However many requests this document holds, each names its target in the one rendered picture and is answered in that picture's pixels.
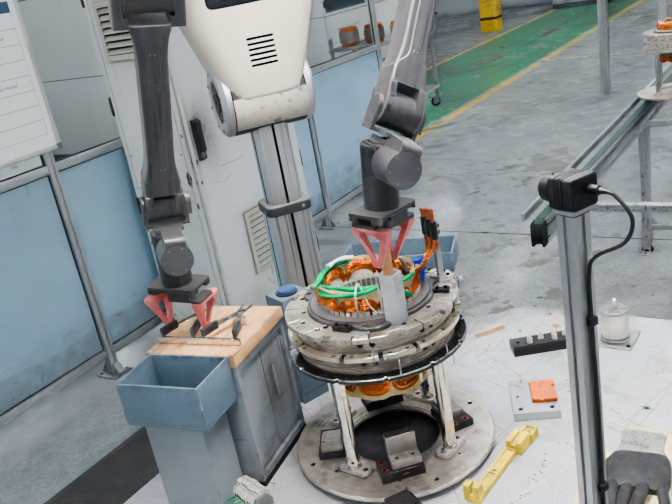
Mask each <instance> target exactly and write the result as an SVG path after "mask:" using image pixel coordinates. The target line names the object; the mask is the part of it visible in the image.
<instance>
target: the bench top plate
mask: <svg viewBox="0 0 672 504"><path fill-rule="evenodd" d="M562 313H564V310H555V309H544V308H534V307H515V308H512V309H510V310H507V311H504V312H501V313H498V314H495V315H492V316H489V317H486V318H483V319H481V320H478V321H475V322H472V323H469V324H466V325H467V334H466V338H465V340H464V342H463V343H462V344H461V346H460V348H459V349H458V350H457V351H456V352H455V353H454V359H455V364H454V363H453V356H450V357H449V358H448V359H447V360H445V366H446V373H447V380H448V385H451V386H454V387H457V388H460V389H462V390H464V391H466V392H468V393H470V394H472V395H474V396H475V397H476V398H478V399H479V400H480V401H481V402H482V403H483V404H484V405H485V406H486V407H487V408H488V410H489V411H490V413H491V415H492V417H493V421H494V426H495V438H494V442H493V445H492V448H491V450H490V452H489V454H488V455H487V457H486V458H485V459H484V461H483V462H482V463H481V464H480V465H479V466H478V467H477V468H476V469H475V470H474V471H473V472H472V473H470V474H469V475H468V476H466V477H465V478H463V479H462V480H460V481H458V482H457V483H455V484H453V485H451V486H449V487H447V488H445V489H443V490H440V491H438V492H435V493H432V494H429V495H426V496H422V497H418V499H419V500H420V501H421V503H422V504H451V503H454V504H466V500H465V499H464V492H463V485H462V484H463V483H464V481H465V480H466V479H469V480H473V484H474V483H475V482H479V481H480V479H481V478H482V477H483V475H484V474H485V473H486V471H487V470H488V469H489V467H490V466H491V465H492V463H493V462H494V461H495V459H496V458H497V457H498V455H499V454H500V453H501V452H502V450H503V449H504V448H505V446H506V441H505V440H506V439H507V438H508V437H509V435H510V434H511V433H512V431H513V430H514V429H518V430H519V431H520V430H521V429H522V427H523V426H524V425H525V424H529V425H533V426H537V427H538V432H539V435H538V436H537V438H536V439H535V441H534V442H533V444H531V443H530V445H529V446H528V448H527V449H526V451H525V452H524V453H523V455H522V456H520V455H516V456H515V458H514V459H513V460H512V462H511V463H510V465H509V466H508V467H507V469H506V470H505V471H504V473H503V474H502V476H501V477H500V478H499V480H498V481H497V482H496V484H495V485H494V487H493V488H492V489H491V491H490V492H489V493H488V495H487V496H486V498H485V499H484V500H483V502H482V503H481V504H511V503H513V504H572V502H573V500H574V497H575V495H576V492H577V490H578V482H577V470H576V458H575V449H573V447H574V448H575V445H574V433H573V420H572V408H571V395H570V383H569V370H568V358H567V349H563V350H557V351H551V352H544V353H538V354H532V355H526V356H520V357H514V355H513V353H512V351H511V348H510V344H509V339H513V338H519V337H525V336H532V335H538V332H542V333H543V334H544V333H550V332H556V331H562V329H563V328H565V324H563V322H564V323H565V320H564V315H561V314H562ZM556 316H557V318H556ZM628 322H629V329H635V330H640V331H641V333H640V335H639V337H638V339H637V342H636V344H635V346H634V348H633V350H632V351H626V350H618V349H609V348H600V347H599V361H600V377H601V392H602V408H603V424H604V439H605V449H608V450H614V451H615V450H616V449H617V448H618V447H619V445H620V442H621V437H622V430H626V429H631V430H642V431H647V429H648V428H653V429H660V430H667V431H672V320H664V319H653V318H642V317H631V316H628ZM544 324H545V325H544ZM552 324H559V325H560V327H558V328H556V329H555V328H554V327H553V326H552ZM501 325H503V326H504V327H506V328H505V329H503V330H500V331H498V332H495V333H492V334H489V335H486V336H483V337H480V338H476V337H475V336H474V335H476V334H479V333H482V332H485V331H488V330H491V329H494V328H496V327H499V326H501ZM547 378H553V381H554V385H555V388H556V392H557V396H558V401H559V405H560V409H561V417H562V418H556V419H543V420H530V421H517V422H515V421H514V415H513V408H512V402H511V395H510V389H509V382H512V381H520V380H522V381H524V380H535V379H547ZM566 380H568V381H566ZM565 383H567V384H565ZM328 386H329V391H328V392H326V393H324V394H323V395H321V396H319V397H317V398H315V399H314V400H312V401H310V402H308V403H307V404H304V403H302V402H300V403H301V407H302V412H303V416H304V421H305V423H306V425H307V424H308V422H309V421H310V420H311V419H312V417H313V416H314V415H315V414H317V413H318V412H319V411H320V410H321V409H323V408H324V407H325V406H327V405H328V404H330V403H331V402H333V396H332V391H331V386H330V383H328ZM472 388H475V389H472ZM476 389H479V390H476ZM524 423H525V424H524ZM559 442H560V444H559ZM566 442H567V443H568V444H566ZM297 445H298V441H297V443H296V444H295V445H294V447H293V448H292V450H291V451H290V453H289V454H288V456H287V457H286V459H285V460H284V462H283V463H282V465H281V466H280V468H279V469H278V471H277V472H276V473H275V475H274V476H273V478H272V479H271V481H270V482H269V484H268V485H267V487H268V488H269V489H270V491H271V495H272V497H273V500H274V504H381V503H383V502H364V501H356V500H351V499H346V498H343V497H339V496H336V495H333V494H331V493H329V492H327V491H325V490H323V489H321V488H319V487H318V486H316V485H315V484H314V483H313V482H311V481H310V480H309V479H308V478H307V476H306V475H305V474H304V472H303V471H302V469H301V467H300V464H299V461H298V456H297ZM571 445H573V446H571ZM544 453H546V454H547V455H546V454H544ZM543 459H544V460H546V461H544V460H543ZM542 463H543V464H544V465H541V464H542ZM524 464H526V465H533V466H526V465H524ZM543 466H545V467H543ZM540 471H542V473H541V472H540ZM533 474H537V475H533ZM528 477H530V478H528ZM533 478H534V480H532V479H533ZM528 480H529V482H528ZM535 480H537V481H535ZM525 482H526V483H525ZM528 484H529V485H530V486H528ZM529 492H531V493H530V494H529ZM525 493H527V494H525ZM519 494H520V495H521V496H520V495H519ZM523 495H524V496H525V497H524V496H523ZM520 497H521V499H520ZM446 499H450V500H451V501H450V500H446ZM516 500H517V501H516ZM124 504H169V502H168V498H167V495H166V492H165V489H164V485H163V482H162V479H161V476H160V473H159V474H157V475H156V476H155V477H154V478H153V479H152V480H150V481H149V482H148V483H147V484H146V485H145V486H143V487H142V488H141V489H140V490H139V491H138V492H136V493H135V494H134V495H133V496H132V497H131V498H129V499H128V500H127V501H126V502H125V503H124Z"/></svg>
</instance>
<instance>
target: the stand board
mask: <svg viewBox="0 0 672 504"><path fill-rule="evenodd" d="M239 307H240V306H214V307H213V310H212V315H211V322H212V321H214V320H217V321H218V320H220V319H222V318H224V317H226V316H228V315H230V314H232V313H234V312H236V311H237V310H238V309H239ZM243 315H245V316H246V320H247V325H242V329H241V331H240V333H239V335H238V336H237V338H240V341H241V346H222V345H189V344H159V342H158V343H157V344H156V345H155V346H154V347H153V348H151V349H150V350H149V351H148V352H147V353H146V355H147V356H148V355H149V354H175V355H202V356H228V359H229V363H230V367H231V368H237V366H238V365H239V364H240V363H241V362H242V361H243V360H244V359H245V358H246V357H247V356H248V354H249V353H250V352H251V351H252V350H253V349H254V348H255V347H256V346H257V345H258V344H259V342H260V341H261V340H262V339H263V338H264V337H265V336H266V335H267V334H268V333H269V332H270V330H271V329H272V328H273V327H274V326H275V325H276V324H277V323H278V322H279V321H280V320H281V318H282V317H283V312H282V308H281V306H252V307H251V308H250V309H248V310H247V311H246V312H244V314H243ZM211 322H210V323H211ZM192 325H193V320H192V318H191V319H189V320H187V321H185V322H183V323H181V324H179V327H178V328H176V329H175V330H173V331H172V332H170V333H169V334H167V335H166V336H175V337H191V334H190V331H189V329H190V328H191V326H192ZM233 326H234V325H233V323H232V319H230V320H228V321H227V322H224V323H223V324H221V325H219V328H218V329H216V330H215V331H213V332H212V333H210V334H209V335H207V336H205V337H213V338H233V336H232V332H231V330H232V328H233Z"/></svg>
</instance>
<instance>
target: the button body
mask: <svg viewBox="0 0 672 504"><path fill-rule="evenodd" d="M290 284H291V283H290ZM291 285H294V284H291ZM294 286H295V287H297V288H298V292H300V291H301V290H303V289H304V288H302V287H299V286H296V285H294ZM276 291H277V290H275V291H273V292H270V293H268V294H266V295H265V297H266V302H267V306H281V308H282V312H283V317H282V322H283V327H284V331H285V336H286V340H287V345H288V349H289V348H290V344H291V343H290V340H289V336H288V326H287V324H286V320H285V309H286V307H287V305H288V303H289V302H290V301H294V296H295V295H296V294H297V293H298V292H297V293H296V294H294V295H292V296H289V297H277V296H276V295H275V292H276ZM291 363H292V361H291ZM292 367H293V372H294V376H295V381H296V385H297V389H298V394H299V398H300V402H302V403H304V404H307V403H308V402H310V401H312V400H314V399H315V398H317V397H319V396H321V395H323V394H324V393H326V392H328V391H329V386H328V383H325V382H321V381H318V380H315V379H312V378H310V377H308V376H306V375H304V374H303V373H302V372H300V371H298V370H297V369H296V368H295V366H294V365H293V363H292Z"/></svg>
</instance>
